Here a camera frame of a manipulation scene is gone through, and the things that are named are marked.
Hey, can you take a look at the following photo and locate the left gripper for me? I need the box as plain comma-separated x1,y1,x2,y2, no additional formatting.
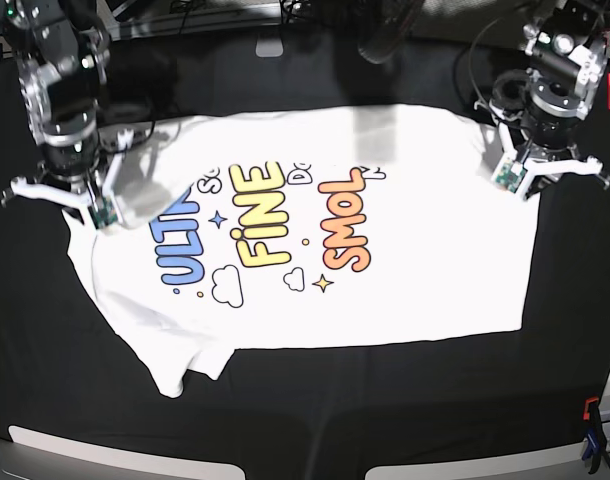
521,84,589,150

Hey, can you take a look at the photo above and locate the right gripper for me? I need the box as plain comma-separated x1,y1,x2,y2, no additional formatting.
37,119,100,193

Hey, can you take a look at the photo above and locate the white t-shirt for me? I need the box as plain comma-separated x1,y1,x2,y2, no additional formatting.
64,105,539,398

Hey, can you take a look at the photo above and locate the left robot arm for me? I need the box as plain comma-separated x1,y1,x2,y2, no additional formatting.
490,1,610,151

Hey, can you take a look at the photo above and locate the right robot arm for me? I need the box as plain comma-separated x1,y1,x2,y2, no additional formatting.
3,1,111,187

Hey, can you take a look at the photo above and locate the blue red clamp bottom right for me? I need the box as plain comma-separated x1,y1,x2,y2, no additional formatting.
581,396,604,475

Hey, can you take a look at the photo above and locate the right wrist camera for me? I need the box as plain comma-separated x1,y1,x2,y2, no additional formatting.
88,197,119,230

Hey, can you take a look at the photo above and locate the black red cable bundle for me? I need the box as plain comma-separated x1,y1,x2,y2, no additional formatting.
357,0,426,65

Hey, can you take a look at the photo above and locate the black cable on floor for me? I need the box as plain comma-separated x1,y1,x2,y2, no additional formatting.
168,0,206,35

